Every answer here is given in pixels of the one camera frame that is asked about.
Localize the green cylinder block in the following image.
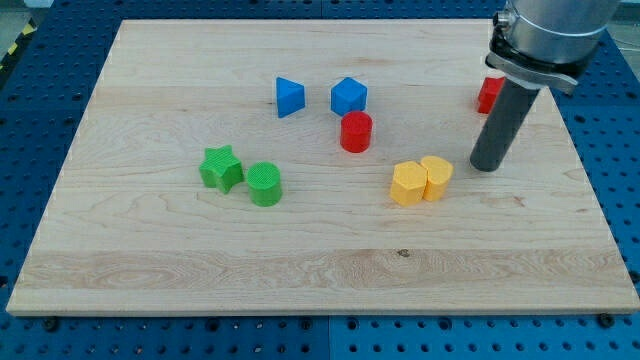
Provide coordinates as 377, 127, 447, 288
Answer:
246, 162, 282, 207

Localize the blue triangle block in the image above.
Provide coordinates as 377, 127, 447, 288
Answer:
276, 77, 306, 118

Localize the yellow heart block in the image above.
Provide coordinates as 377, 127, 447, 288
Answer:
420, 156, 454, 201

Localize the red block behind tool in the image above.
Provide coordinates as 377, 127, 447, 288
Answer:
477, 77, 506, 114

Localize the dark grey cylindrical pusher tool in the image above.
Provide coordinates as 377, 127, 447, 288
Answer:
470, 79, 540, 172

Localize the blue cube block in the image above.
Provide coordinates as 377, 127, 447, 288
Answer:
330, 77, 368, 116

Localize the yellow hexagon block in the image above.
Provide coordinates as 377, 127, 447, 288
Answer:
389, 161, 428, 206

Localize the wooden board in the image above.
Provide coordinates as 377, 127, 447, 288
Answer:
7, 20, 639, 317

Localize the green star block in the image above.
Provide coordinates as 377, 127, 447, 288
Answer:
199, 145, 244, 194

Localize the red cylinder block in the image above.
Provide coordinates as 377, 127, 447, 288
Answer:
340, 111, 373, 153

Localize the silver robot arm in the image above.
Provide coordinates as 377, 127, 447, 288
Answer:
470, 0, 620, 172

